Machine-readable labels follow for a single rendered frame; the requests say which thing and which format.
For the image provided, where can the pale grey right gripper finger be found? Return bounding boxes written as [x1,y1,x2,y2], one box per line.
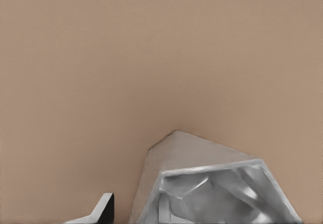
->
[63,192,115,224]

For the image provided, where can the silver faceted metal object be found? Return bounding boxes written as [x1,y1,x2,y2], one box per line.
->
[129,130,303,224]

